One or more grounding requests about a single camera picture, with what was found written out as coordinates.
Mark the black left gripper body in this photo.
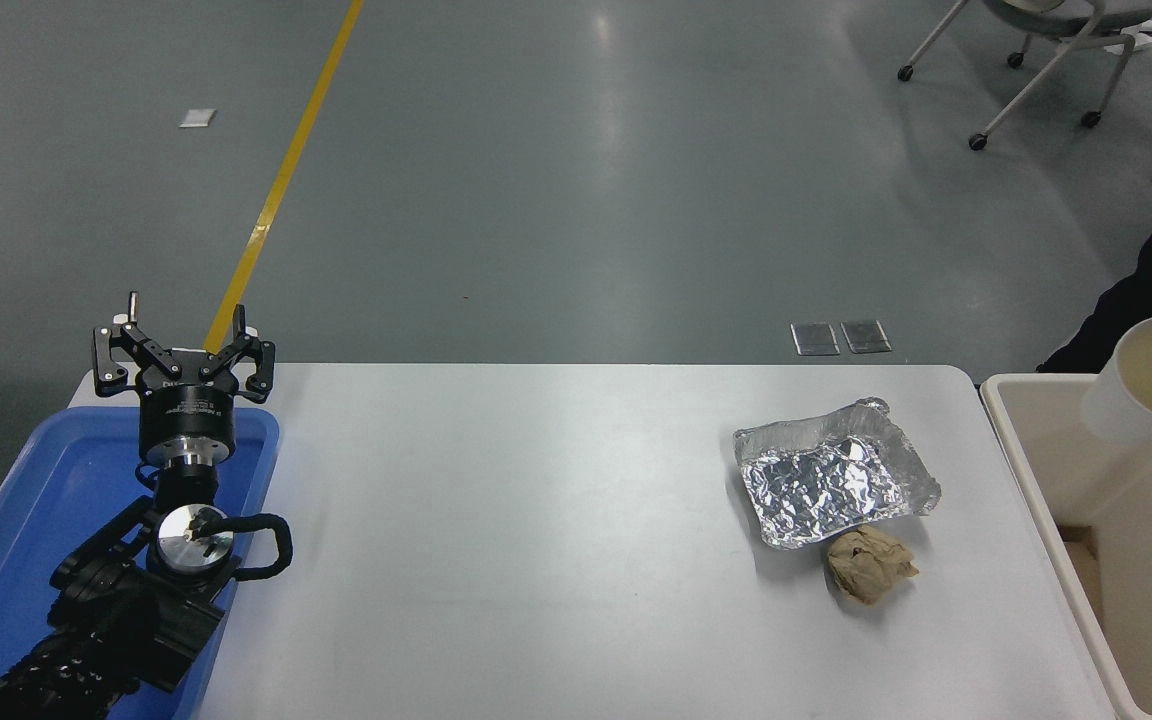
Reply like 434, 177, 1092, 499
138, 371, 238, 461

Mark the white paper cup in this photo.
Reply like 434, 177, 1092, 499
1080, 314, 1152, 445

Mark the person in dark clothing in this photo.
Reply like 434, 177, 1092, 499
1036, 168, 1152, 376

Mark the blue plastic tray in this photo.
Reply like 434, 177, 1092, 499
0, 405, 281, 720

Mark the large pale bin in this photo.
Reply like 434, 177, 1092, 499
979, 373, 1152, 720

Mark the metal floor plate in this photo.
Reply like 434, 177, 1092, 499
791, 322, 841, 356
840, 319, 893, 354

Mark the grey wheeled office chair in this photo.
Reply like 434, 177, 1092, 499
895, 0, 1152, 152

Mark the crumpled tan paper ball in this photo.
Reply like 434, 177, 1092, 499
821, 525, 919, 607

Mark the crumpled foil tray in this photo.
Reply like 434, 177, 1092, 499
732, 397, 942, 550

